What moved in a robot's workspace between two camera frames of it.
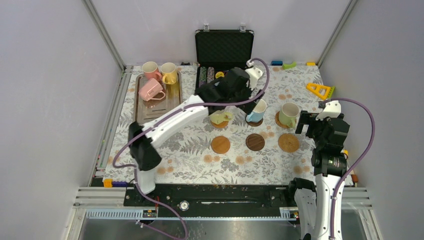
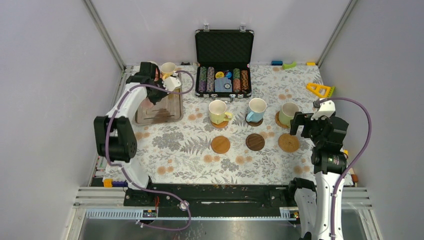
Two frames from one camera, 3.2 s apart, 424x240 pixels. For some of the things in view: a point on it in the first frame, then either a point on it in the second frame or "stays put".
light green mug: (288, 113) stays put
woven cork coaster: (288, 142) stays put
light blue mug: (257, 114) stays put
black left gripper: (246, 107) → (154, 100)
